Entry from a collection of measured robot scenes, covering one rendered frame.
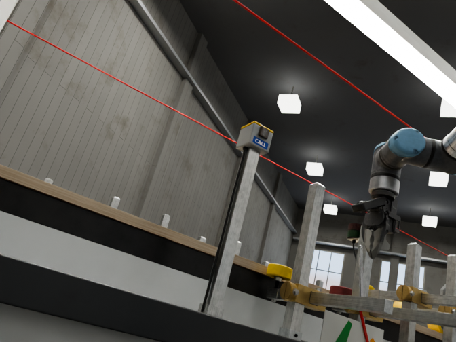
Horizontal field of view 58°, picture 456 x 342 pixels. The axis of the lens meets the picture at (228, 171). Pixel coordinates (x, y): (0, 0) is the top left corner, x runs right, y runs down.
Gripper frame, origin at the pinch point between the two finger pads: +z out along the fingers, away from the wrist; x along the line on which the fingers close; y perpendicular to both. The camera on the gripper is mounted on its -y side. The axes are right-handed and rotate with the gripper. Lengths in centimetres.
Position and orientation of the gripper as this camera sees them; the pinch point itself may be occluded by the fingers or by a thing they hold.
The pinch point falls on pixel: (371, 253)
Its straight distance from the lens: 131.9
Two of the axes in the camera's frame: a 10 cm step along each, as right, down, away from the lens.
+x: -5.4, 1.8, 8.2
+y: 8.1, 4.0, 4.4
